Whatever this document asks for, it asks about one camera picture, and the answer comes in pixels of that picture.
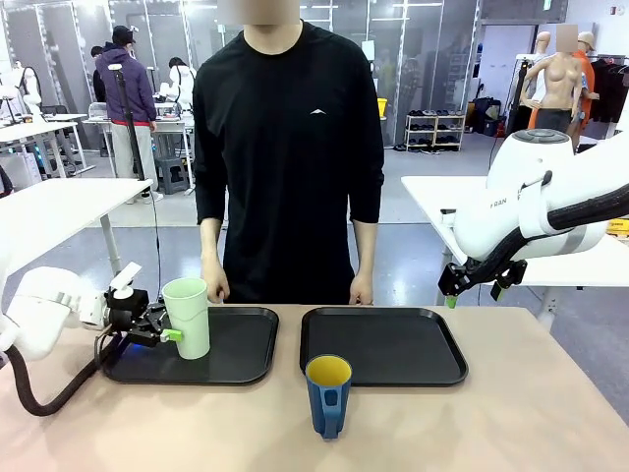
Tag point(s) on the person in black shirt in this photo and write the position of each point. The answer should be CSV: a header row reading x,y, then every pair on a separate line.
x,y
290,172

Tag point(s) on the person right hand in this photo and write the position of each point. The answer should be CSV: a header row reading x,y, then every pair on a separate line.
x,y
216,285

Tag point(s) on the white side table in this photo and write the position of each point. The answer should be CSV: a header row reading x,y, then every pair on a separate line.
x,y
427,196
59,206

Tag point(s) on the rack of dark clothes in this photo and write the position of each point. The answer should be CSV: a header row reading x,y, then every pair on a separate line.
x,y
609,88

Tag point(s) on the tall light green cup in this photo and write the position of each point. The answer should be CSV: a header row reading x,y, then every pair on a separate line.
x,y
191,314

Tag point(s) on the white mannequin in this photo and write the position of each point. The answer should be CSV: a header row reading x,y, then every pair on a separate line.
x,y
540,74

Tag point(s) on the person left forearm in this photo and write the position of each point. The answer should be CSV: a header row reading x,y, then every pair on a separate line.
x,y
364,248

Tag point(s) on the grey step stool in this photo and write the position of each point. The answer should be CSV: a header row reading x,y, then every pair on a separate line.
x,y
173,174

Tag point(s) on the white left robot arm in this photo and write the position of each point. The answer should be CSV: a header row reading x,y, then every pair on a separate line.
x,y
39,305

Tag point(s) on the blue mug yellow inside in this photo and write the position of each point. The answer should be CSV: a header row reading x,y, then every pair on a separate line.
x,y
319,403

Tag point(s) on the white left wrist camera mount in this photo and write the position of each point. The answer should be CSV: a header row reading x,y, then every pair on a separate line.
x,y
124,280

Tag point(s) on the white background desk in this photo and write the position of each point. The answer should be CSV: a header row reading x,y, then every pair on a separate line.
x,y
39,129

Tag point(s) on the wooden shoe rack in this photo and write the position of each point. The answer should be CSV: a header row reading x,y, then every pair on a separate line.
x,y
435,130

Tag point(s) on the bare mannequin dark trousers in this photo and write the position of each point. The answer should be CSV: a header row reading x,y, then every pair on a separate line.
x,y
557,88

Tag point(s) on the black tripod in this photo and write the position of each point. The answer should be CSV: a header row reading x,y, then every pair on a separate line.
x,y
516,98

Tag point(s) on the yellow flat item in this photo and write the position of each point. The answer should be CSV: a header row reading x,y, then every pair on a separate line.
x,y
618,228

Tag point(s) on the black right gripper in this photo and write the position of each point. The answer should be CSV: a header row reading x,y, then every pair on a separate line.
x,y
486,268

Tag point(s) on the black pole stand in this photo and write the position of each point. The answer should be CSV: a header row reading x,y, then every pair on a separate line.
x,y
129,128

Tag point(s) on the black plastic tray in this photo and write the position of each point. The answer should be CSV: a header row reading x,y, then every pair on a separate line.
x,y
383,344
241,354

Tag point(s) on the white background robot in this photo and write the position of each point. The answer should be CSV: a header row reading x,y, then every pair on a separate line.
x,y
27,88

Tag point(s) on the person right forearm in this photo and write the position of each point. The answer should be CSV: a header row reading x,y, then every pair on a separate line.
x,y
212,243

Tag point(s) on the mannequin in orange clothes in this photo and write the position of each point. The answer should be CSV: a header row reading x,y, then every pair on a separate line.
x,y
587,74

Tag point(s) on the person in white jacket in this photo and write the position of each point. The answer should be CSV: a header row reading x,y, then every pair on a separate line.
x,y
183,81

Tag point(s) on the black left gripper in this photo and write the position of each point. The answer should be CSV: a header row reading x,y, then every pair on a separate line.
x,y
128,309

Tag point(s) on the person left hand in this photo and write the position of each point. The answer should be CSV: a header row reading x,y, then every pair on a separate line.
x,y
361,291

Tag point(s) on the person in purple hoodie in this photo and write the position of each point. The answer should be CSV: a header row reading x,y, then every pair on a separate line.
x,y
128,88

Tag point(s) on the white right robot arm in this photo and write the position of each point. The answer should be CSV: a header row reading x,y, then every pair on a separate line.
x,y
531,162

